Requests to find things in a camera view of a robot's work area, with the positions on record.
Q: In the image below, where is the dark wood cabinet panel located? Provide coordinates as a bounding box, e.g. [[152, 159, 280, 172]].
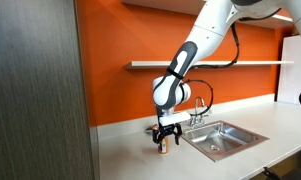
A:
[[0, 0, 95, 180]]

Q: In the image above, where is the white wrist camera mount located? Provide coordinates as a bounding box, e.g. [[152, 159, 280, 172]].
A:
[[159, 112, 191, 126]]

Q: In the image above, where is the white top wall shelf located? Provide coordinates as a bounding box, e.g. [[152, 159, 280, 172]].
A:
[[120, 0, 293, 29]]

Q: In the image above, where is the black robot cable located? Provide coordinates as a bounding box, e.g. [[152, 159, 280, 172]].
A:
[[183, 8, 283, 118]]

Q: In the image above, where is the white refrigerator side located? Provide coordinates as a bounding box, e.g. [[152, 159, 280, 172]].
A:
[[277, 35, 301, 105]]

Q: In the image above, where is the chrome faucet with black handles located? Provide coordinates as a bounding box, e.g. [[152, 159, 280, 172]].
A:
[[186, 96, 212, 129]]

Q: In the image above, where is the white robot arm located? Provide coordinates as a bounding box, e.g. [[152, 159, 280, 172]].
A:
[[153, 0, 301, 144]]

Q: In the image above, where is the stainless steel sink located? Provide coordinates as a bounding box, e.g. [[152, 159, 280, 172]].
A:
[[182, 121, 268, 162]]

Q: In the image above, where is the white bottom wall shelf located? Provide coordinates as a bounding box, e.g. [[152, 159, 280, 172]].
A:
[[124, 60, 294, 69]]

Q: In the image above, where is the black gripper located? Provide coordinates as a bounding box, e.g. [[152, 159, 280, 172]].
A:
[[152, 123, 182, 145]]

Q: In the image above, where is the orange soda can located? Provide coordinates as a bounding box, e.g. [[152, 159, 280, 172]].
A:
[[158, 137, 169, 154]]

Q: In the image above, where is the white wall shelf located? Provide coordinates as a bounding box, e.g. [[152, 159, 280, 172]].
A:
[[120, 0, 293, 29], [124, 60, 294, 69]]

